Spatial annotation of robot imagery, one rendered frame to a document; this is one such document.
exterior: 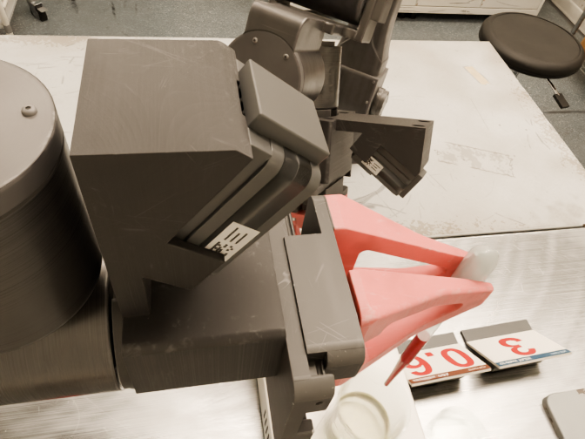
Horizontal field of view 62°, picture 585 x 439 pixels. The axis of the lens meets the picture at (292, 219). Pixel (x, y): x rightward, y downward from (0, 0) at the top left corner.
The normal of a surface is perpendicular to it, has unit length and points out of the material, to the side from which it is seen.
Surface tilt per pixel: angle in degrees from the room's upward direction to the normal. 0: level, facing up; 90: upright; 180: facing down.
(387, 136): 65
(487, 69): 0
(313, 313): 0
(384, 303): 21
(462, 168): 0
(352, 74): 73
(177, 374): 90
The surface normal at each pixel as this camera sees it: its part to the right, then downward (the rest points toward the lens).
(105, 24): 0.12, -0.62
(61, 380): 0.20, 0.58
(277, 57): -0.32, 0.32
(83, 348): 0.21, 0.19
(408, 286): 0.47, -0.60
